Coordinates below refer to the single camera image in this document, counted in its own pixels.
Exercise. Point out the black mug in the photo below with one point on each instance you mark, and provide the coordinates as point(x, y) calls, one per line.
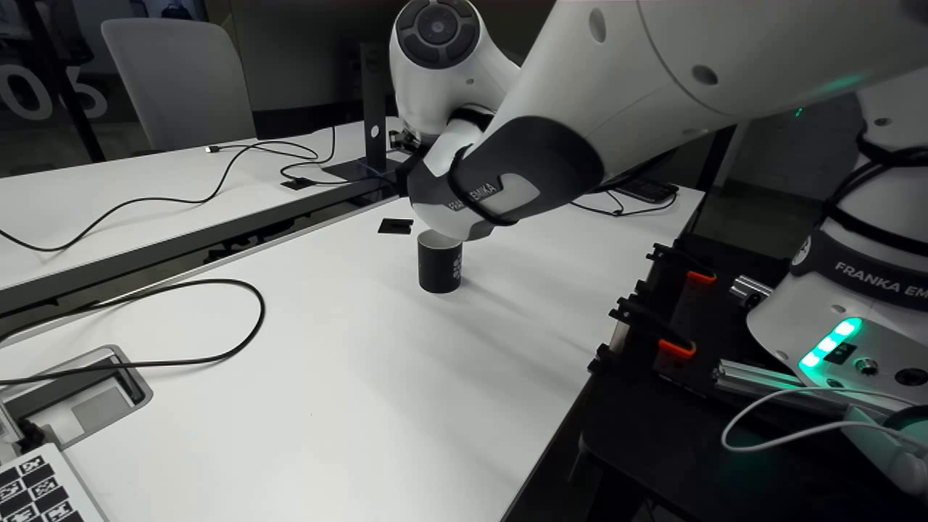
point(440, 269)

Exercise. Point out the black square grommet plate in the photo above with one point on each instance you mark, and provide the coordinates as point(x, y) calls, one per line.
point(396, 227)

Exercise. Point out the black monitor stand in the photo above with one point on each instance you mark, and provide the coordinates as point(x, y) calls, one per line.
point(373, 127)

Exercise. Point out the black keyboard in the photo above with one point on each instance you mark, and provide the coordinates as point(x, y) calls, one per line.
point(648, 194)

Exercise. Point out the black robot mounting cart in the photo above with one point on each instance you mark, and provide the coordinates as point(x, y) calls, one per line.
point(657, 437)

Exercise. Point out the white chair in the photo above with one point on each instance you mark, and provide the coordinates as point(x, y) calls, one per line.
point(184, 84)

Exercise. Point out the black white calibration board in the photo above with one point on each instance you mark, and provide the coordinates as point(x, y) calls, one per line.
point(34, 490)

